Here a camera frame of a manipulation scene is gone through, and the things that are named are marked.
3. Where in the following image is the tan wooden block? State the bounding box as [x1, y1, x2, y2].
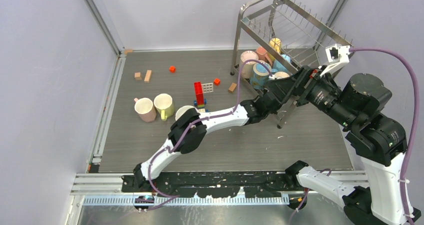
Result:
[144, 70, 152, 83]

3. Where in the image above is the small tan wooden cube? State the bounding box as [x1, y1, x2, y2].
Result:
[134, 72, 143, 81]

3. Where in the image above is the orange cube far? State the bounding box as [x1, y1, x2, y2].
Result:
[169, 66, 176, 73]

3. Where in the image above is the small salmon cup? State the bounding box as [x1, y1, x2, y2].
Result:
[255, 46, 273, 67]

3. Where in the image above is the red duplo block tower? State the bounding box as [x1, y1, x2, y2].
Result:
[193, 81, 205, 108]

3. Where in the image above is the pink faceted mug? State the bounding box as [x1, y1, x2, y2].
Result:
[133, 97, 157, 123]

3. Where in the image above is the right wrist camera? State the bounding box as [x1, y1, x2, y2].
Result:
[320, 43, 351, 77]

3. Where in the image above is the small yellow cup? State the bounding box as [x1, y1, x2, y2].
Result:
[267, 37, 282, 64]

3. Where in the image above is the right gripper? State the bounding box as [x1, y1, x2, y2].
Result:
[262, 62, 354, 126]

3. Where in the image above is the pale yellow mug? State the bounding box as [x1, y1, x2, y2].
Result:
[153, 93, 175, 121]

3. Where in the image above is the light blue cup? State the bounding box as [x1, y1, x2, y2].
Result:
[271, 53, 294, 74]

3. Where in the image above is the steel dish rack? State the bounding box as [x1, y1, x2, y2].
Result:
[230, 0, 352, 130]

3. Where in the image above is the white window grid piece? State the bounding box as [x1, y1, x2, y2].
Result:
[201, 83, 214, 94]

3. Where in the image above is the dark red cup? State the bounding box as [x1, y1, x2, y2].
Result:
[175, 105, 199, 121]

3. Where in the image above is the orange cube near grid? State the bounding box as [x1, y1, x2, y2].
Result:
[213, 78, 221, 86]

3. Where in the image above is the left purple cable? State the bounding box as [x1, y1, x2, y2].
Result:
[145, 59, 277, 200]

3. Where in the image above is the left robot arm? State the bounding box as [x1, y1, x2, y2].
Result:
[133, 93, 282, 192]

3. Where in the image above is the blue patterned mug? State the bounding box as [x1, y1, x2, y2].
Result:
[249, 60, 272, 90]

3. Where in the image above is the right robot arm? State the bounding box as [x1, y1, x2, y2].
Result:
[265, 67, 421, 225]

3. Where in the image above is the cream floral mug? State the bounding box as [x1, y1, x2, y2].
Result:
[274, 71, 290, 79]

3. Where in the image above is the brown wooden block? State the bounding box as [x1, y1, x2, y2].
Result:
[228, 82, 237, 93]

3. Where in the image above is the pink cup rack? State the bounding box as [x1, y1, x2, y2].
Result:
[239, 50, 259, 79]

